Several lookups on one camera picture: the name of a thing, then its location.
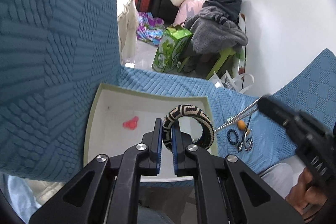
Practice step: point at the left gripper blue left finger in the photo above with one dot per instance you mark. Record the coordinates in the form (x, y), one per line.
(156, 148)

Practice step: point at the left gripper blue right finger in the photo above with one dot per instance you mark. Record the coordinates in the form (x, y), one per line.
(180, 140)

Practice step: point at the black patterned woven bangle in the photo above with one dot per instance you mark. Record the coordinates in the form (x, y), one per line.
(193, 121)

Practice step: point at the pink ribbon hair clip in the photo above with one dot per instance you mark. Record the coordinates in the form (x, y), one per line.
(131, 124)

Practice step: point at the pale green box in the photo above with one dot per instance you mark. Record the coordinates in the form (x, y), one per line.
(119, 117)

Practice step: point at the orange gourd ornament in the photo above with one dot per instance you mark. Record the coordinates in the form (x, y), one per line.
(241, 125)

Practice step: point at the black hair stick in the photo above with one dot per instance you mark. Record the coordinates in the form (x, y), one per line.
(247, 126)

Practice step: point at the silver hair pin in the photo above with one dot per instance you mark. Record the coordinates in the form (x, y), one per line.
(252, 108)

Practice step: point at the silver ring bangle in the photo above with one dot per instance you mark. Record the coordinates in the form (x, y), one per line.
(248, 140)

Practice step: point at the person right hand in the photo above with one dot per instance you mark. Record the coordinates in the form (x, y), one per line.
(306, 200)

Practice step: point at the green cardboard carton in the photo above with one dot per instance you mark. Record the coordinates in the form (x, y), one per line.
(171, 46)

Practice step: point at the green plastic stool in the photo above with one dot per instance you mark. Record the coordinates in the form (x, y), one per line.
(223, 56)

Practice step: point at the grey fleece garment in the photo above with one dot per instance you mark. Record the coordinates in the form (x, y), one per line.
(212, 32)

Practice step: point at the purple patterned cloth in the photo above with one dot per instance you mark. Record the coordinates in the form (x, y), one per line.
(150, 29)

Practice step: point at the cream lace covered furniture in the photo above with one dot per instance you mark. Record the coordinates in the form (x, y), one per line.
(127, 16)

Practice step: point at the white bag with straps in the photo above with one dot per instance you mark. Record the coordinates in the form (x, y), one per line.
(235, 83)

